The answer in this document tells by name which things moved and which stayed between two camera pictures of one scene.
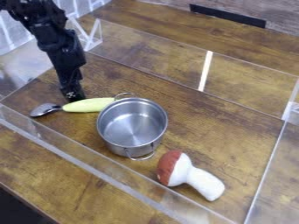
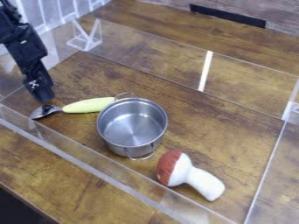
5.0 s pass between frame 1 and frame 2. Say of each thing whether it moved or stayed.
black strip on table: stayed
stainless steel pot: stayed
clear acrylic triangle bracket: stayed
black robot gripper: moved
